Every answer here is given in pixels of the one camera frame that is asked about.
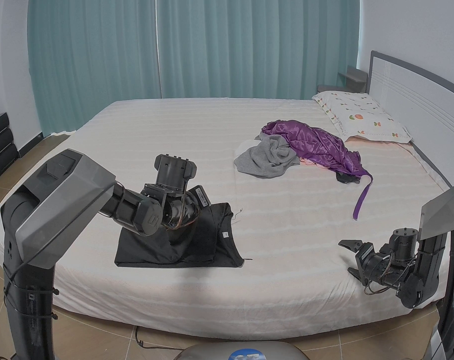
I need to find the bed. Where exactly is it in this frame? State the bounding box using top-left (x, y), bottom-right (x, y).
top-left (0, 50), bottom-right (454, 342)

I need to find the blue-green curtain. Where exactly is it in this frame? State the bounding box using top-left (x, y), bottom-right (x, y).
top-left (26, 0), bottom-right (163, 136)
top-left (157, 0), bottom-right (362, 100)

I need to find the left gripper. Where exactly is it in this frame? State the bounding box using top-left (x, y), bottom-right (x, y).
top-left (186, 185), bottom-right (212, 220)

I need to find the black dressing table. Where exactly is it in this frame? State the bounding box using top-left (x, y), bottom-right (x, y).
top-left (0, 112), bottom-right (18, 190)

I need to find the black T-shirt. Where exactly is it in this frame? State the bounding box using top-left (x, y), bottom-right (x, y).
top-left (114, 202), bottom-right (244, 268)

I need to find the white garment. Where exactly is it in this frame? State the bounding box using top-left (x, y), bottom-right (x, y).
top-left (232, 139), bottom-right (263, 162)

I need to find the purple satin garment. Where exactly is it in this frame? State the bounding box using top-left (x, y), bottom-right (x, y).
top-left (261, 119), bottom-right (374, 220)

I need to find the grey bedside table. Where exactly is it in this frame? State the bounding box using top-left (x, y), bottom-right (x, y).
top-left (317, 65), bottom-right (369, 95)

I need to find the small dark grey garment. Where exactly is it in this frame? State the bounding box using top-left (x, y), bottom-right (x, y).
top-left (336, 171), bottom-right (362, 185)

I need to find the white printed pillow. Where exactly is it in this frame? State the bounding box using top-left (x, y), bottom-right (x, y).
top-left (311, 90), bottom-right (413, 143)

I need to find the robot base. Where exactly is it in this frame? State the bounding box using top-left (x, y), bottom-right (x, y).
top-left (174, 343), bottom-right (304, 360)

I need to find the grey knit garment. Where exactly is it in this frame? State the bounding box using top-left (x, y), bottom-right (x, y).
top-left (234, 134), bottom-right (300, 179)

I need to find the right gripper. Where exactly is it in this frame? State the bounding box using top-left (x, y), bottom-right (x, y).
top-left (338, 239), bottom-right (392, 286)

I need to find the black cable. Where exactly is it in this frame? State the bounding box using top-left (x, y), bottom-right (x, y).
top-left (135, 326), bottom-right (182, 350)

